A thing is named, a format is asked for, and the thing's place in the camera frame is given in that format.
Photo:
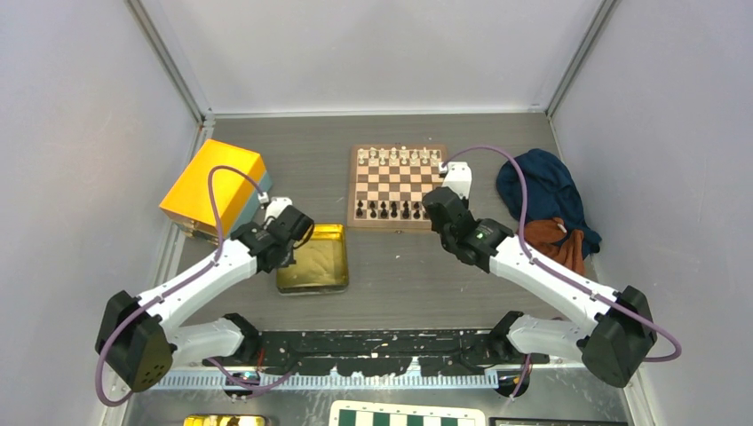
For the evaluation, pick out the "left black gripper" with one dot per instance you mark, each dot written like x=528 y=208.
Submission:
x=290 y=261

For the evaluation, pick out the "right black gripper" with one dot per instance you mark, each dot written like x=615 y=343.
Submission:
x=467 y=205

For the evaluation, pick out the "gold metal tray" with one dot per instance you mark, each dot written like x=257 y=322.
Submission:
x=320 y=266

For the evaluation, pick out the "wooden chess board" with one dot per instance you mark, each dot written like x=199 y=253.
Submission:
x=393 y=183

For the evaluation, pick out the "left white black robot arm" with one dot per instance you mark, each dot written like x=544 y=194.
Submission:
x=249 y=251

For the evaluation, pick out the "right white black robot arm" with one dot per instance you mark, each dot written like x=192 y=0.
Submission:
x=606 y=329

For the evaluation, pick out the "green white chess mat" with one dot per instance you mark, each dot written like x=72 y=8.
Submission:
x=354 y=413

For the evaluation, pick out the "rust orange cloth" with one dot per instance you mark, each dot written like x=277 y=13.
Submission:
x=553 y=239

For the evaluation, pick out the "orange yellow box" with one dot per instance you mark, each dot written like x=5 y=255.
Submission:
x=232 y=174

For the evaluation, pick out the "dark blue cloth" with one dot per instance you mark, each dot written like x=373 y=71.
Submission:
x=551 y=192

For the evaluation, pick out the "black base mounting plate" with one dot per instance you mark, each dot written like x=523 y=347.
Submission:
x=373 y=353

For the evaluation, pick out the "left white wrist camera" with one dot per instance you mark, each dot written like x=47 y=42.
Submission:
x=272 y=207

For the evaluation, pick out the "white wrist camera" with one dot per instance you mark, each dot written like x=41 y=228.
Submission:
x=457 y=176
x=272 y=207

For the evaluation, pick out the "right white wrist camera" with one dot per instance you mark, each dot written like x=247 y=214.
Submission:
x=457 y=176

